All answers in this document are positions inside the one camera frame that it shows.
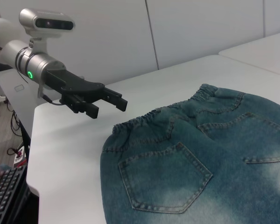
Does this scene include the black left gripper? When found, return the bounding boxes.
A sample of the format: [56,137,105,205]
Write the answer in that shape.
[45,69,128,119]

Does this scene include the blue denim shorts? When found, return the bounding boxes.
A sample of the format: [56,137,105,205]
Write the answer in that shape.
[100,83,280,224]

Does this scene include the white power strip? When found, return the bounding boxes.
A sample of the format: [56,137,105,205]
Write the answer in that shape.
[13,144,30,168]

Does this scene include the black computer keyboard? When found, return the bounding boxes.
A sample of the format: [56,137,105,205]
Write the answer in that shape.
[0,167,31,224]

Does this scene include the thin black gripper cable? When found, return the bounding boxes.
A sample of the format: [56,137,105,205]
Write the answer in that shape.
[43,93,66,106]

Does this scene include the black floor cable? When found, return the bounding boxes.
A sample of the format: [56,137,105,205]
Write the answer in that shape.
[6,102,26,157]

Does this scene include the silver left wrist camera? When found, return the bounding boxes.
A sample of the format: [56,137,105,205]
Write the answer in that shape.
[19,8,75,98]

